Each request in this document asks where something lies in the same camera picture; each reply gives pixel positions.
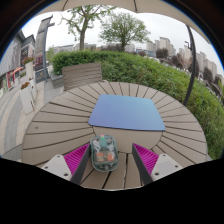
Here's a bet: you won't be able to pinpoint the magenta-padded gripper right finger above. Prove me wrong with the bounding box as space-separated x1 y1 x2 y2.
131 142 184 186

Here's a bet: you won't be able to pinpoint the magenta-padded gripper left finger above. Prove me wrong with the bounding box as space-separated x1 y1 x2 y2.
40 143 92 186

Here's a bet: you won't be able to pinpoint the transparent green computer mouse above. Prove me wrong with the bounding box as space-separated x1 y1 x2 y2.
89 134 120 173

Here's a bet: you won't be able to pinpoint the blue purple mouse pad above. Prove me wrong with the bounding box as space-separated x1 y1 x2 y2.
87 93 166 132

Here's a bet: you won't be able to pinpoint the large white flower planter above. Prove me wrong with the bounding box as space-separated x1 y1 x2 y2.
19 81 38 115

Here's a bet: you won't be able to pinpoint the green hedge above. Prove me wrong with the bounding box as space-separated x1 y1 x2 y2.
51 49 224 160

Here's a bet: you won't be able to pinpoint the brown slatted chair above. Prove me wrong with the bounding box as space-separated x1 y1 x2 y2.
61 62 103 92

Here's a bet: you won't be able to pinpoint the small white flower planter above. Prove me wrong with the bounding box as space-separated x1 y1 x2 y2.
23 57 36 81

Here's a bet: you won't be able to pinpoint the dark curved parasol pole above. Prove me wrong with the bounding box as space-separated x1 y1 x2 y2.
182 25 198 107

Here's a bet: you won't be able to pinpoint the grey storefront building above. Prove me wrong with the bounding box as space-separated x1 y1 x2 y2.
0 29 36 99

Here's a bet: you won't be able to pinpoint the far high-rise buildings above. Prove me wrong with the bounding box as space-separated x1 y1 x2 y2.
124 35 223 79

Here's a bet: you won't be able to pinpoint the tall grey sign pylon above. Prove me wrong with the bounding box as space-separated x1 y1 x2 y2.
34 14 56 84

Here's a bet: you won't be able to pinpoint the thin-crowned tree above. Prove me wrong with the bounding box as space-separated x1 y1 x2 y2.
59 4 116 52

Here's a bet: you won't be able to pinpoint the dense round-crowned tree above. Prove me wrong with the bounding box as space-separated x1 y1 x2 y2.
98 11 152 52

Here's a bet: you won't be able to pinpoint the beige parasol canopy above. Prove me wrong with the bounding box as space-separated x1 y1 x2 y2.
39 0 211 44

